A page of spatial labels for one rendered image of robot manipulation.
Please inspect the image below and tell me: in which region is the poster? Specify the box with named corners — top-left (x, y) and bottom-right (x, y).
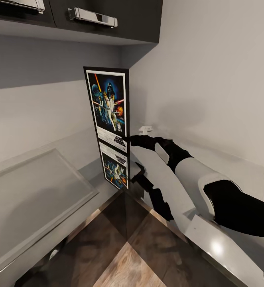
top-left (83, 66), bottom-right (130, 156)

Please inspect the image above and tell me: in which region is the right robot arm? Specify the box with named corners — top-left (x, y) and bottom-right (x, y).
top-left (122, 126), bottom-right (264, 272)

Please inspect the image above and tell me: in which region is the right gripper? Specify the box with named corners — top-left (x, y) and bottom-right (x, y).
top-left (122, 135), bottom-right (150, 149)

